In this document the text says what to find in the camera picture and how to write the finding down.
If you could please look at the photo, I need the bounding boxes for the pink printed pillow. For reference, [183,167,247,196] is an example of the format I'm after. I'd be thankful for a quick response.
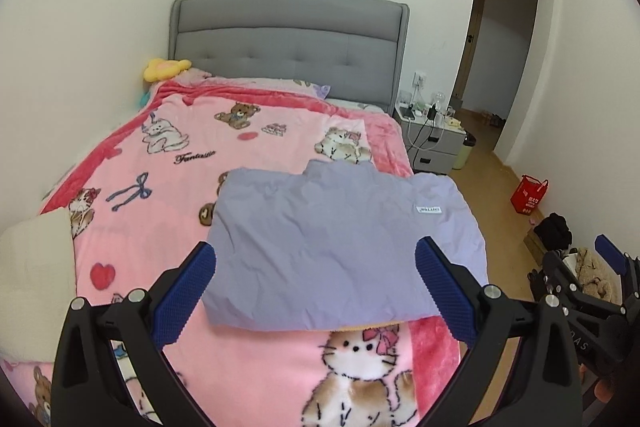
[200,76,334,100]

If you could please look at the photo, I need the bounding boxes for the white nightstand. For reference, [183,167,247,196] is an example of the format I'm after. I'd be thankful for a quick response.
[394,102,466,170]

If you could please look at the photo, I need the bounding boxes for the grey upholstered headboard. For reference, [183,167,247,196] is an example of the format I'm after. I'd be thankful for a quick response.
[169,0,411,115]

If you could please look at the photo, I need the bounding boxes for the cardboard box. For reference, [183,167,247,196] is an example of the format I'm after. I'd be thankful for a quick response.
[522,229,549,258]

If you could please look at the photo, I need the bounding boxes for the wooden door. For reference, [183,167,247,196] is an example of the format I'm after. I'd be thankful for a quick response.
[454,0,489,100]

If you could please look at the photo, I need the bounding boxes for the pale trash bin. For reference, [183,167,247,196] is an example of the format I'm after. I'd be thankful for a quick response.
[452,134,477,170]

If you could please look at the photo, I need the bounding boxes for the lavender garment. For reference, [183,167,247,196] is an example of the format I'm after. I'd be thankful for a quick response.
[201,159,489,333]

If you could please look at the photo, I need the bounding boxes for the pink printed blanket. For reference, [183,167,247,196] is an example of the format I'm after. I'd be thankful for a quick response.
[0,77,464,427]

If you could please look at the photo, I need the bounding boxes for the grey bed sheet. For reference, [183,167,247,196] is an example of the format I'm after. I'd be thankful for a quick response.
[325,97,389,114]

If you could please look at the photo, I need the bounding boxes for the beige fluffy cloth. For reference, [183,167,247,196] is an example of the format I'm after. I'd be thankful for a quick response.
[565,249,626,301]

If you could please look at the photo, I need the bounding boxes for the black cloth pile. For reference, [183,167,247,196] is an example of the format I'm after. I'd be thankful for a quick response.
[533,213,573,251]

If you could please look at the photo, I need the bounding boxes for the red shopping bag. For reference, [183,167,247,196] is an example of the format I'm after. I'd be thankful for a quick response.
[510,174,550,215]

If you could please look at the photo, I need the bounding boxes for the white charging cable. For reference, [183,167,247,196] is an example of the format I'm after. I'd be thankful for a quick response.
[405,116,437,151]

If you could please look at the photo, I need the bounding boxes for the cream folded cloth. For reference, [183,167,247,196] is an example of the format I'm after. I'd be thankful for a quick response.
[0,209,77,364]

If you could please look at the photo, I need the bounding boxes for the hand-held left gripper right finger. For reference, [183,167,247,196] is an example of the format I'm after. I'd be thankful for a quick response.
[415,235,584,427]

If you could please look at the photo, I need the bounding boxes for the person's right hand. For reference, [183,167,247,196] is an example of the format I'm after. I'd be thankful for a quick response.
[594,379,626,404]

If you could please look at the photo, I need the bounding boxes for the yellow plush toy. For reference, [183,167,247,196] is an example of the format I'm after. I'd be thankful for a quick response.
[143,57,193,83]

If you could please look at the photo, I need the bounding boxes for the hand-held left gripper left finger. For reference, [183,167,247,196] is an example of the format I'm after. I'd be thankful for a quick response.
[51,241,217,427]

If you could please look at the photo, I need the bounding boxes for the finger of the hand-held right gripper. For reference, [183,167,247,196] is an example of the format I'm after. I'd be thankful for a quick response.
[542,250,623,324]
[594,234,640,304]

